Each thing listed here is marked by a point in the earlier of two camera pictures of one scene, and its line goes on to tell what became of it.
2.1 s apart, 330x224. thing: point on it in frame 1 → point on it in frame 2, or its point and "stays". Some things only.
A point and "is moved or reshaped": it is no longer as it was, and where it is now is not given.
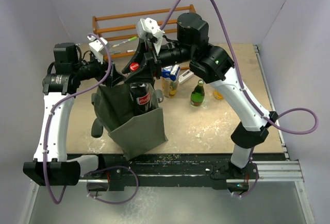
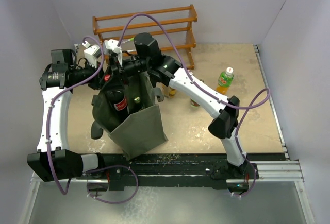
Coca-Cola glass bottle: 140,97 → 120,104
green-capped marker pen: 130,39 stays
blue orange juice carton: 171,72 is moved or reshaped
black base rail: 173,170 stays
